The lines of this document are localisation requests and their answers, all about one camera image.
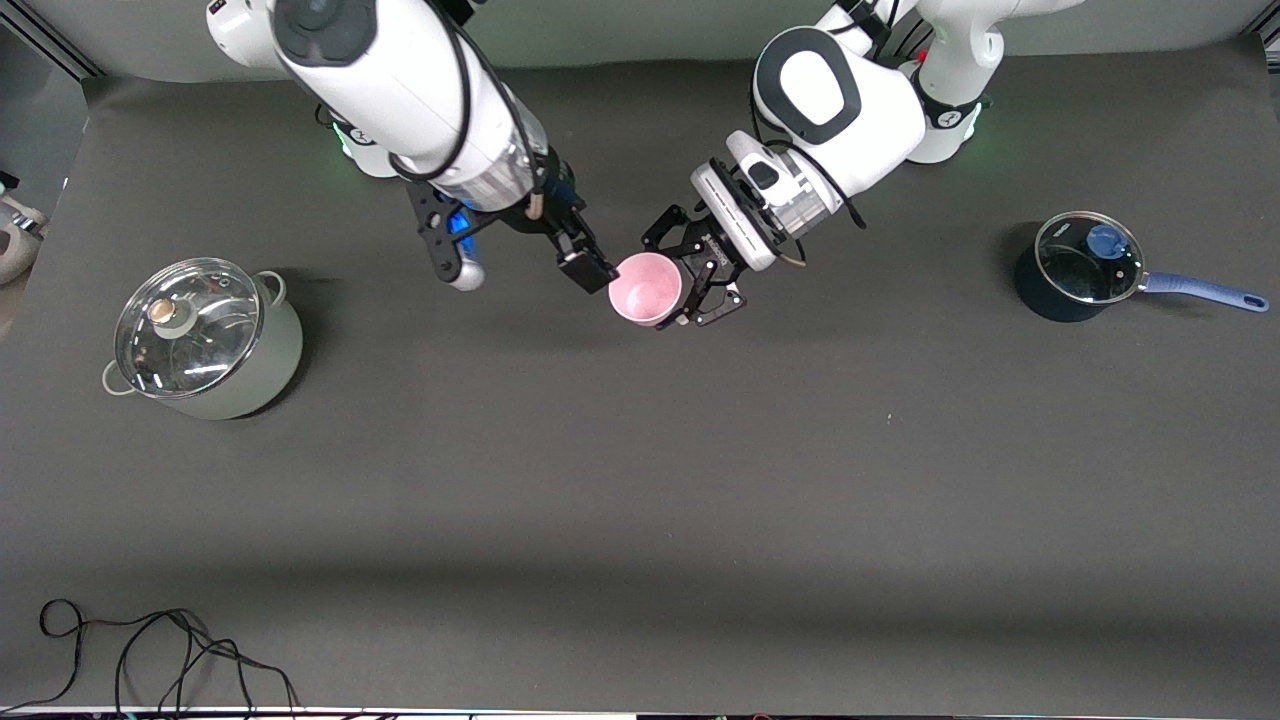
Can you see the dark blue saucepan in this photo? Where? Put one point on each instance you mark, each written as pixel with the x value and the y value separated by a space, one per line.
pixel 1040 295

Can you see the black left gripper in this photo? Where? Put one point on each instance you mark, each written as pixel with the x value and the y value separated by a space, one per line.
pixel 706 253

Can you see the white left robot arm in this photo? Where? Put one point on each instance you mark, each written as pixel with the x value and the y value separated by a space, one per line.
pixel 860 110

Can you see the dark grey table cover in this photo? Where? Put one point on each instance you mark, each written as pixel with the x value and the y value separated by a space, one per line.
pixel 640 500

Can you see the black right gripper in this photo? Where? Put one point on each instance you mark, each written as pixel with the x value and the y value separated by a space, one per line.
pixel 549 214

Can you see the silver pot with glass lid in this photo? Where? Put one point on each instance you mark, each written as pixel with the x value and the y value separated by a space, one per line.
pixel 270 350

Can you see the pink plastic cup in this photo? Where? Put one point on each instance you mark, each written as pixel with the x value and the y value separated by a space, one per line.
pixel 645 290

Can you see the beige rounded object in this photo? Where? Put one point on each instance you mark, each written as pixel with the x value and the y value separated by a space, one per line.
pixel 18 245

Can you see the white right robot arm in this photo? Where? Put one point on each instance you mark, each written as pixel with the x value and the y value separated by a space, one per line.
pixel 400 80

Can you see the small glass saucepan lid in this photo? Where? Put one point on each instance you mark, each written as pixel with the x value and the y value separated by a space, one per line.
pixel 1085 265

